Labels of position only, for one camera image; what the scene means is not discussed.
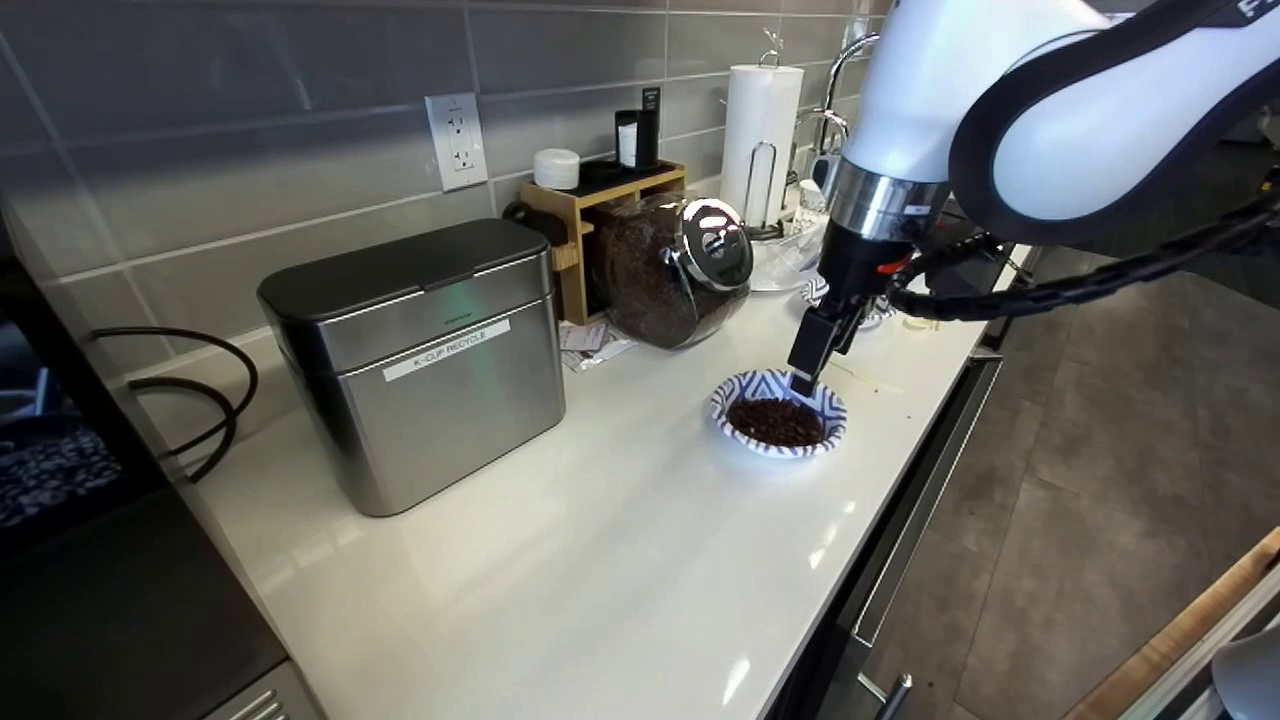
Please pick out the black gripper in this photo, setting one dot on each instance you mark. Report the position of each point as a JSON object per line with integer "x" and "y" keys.
{"x": 854, "y": 264}

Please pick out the large coffee bean pile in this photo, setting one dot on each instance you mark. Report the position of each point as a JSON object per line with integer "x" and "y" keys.
{"x": 781, "y": 426}

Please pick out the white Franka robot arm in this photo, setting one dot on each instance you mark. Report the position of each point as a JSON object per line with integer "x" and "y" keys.
{"x": 933, "y": 83}

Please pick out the blue patterned paper bowl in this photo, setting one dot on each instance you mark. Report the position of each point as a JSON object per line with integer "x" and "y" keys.
{"x": 740, "y": 415}

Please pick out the clear zip bag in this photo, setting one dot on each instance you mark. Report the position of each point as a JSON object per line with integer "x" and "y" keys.
{"x": 781, "y": 263}

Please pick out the metal paper towel holder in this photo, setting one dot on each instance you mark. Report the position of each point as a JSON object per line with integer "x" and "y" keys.
{"x": 765, "y": 233}

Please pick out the small white packet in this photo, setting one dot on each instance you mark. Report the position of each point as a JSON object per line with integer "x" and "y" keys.
{"x": 588, "y": 345}

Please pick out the white paper towel roll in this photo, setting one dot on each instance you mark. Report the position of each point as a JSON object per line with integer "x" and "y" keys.
{"x": 762, "y": 105}

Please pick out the wooden shelf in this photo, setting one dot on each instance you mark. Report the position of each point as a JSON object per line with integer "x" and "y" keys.
{"x": 577, "y": 263}

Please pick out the tall slim black bottle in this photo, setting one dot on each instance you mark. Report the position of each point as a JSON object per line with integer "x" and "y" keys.
{"x": 649, "y": 124}

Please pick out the black canister with label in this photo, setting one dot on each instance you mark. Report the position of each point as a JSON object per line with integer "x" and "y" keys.
{"x": 624, "y": 142}

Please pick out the small white jar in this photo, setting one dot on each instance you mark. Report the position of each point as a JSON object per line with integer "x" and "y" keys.
{"x": 556, "y": 169}

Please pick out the stainless steel bin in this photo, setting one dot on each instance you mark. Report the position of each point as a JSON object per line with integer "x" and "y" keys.
{"x": 443, "y": 401}

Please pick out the wooden table edge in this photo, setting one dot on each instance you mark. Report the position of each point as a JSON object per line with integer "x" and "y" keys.
{"x": 1174, "y": 625}

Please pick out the grey rounded object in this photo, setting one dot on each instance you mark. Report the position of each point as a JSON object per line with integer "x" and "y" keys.
{"x": 1254, "y": 683}

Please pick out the black glossy appliance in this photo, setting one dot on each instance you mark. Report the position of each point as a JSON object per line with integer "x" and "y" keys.
{"x": 133, "y": 625}

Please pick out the black monitor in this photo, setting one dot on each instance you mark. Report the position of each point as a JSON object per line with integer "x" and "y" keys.
{"x": 52, "y": 455}

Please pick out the white wall outlet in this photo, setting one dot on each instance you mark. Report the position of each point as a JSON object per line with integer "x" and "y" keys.
{"x": 457, "y": 142}

